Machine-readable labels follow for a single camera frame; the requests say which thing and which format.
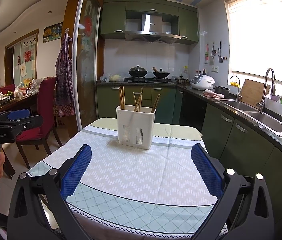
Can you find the light wooden chopstick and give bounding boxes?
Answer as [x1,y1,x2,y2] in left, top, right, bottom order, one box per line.
[133,92,142,112]
[134,87,143,112]
[121,86,125,110]
[119,86,124,110]

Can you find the dark patterned chopstick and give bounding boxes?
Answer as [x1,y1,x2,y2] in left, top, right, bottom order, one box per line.
[151,94,161,113]

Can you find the cluttered dining table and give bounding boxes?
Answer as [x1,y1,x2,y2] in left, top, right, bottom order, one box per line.
[0,87,38,113]

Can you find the red upholstered chair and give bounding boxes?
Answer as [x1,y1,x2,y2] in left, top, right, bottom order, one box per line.
[16,77,63,168]

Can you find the purple hanging apron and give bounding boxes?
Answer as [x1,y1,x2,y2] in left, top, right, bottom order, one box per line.
[55,29,74,117]

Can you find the green base cabinets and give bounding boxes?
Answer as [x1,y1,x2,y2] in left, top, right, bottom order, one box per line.
[97,82,282,239]

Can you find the white patterned tablecloth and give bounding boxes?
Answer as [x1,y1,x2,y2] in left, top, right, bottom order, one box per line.
[29,118,217,239]

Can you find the stainless steel sink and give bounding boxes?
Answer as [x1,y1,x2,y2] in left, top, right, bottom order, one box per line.
[217,99,282,137]

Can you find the sliding glass door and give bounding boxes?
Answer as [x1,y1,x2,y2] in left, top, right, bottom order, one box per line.
[72,0,101,131]

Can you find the steel sink faucet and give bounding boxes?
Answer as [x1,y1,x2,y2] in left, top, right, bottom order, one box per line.
[257,68,275,113]

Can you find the wooden cutting board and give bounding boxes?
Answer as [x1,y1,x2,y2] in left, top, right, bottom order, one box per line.
[240,79,265,109]

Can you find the white plastic utensil basket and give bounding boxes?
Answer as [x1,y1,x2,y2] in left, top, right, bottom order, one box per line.
[116,105,156,150]

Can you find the black wok with lid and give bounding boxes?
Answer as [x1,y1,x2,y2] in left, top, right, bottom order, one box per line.
[129,65,147,77]

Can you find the white rice cooker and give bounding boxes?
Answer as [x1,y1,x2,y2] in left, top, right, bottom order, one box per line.
[190,74,215,90]

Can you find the green upper cabinets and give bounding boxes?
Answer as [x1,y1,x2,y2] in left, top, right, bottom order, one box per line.
[100,0,199,45]

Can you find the small steel pot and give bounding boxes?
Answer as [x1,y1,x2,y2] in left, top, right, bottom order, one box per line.
[174,76,188,85]

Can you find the steel range hood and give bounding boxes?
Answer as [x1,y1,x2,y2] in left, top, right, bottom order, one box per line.
[124,13,181,44]

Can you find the black wok with handle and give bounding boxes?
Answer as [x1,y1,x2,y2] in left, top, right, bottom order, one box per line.
[152,67,170,79]

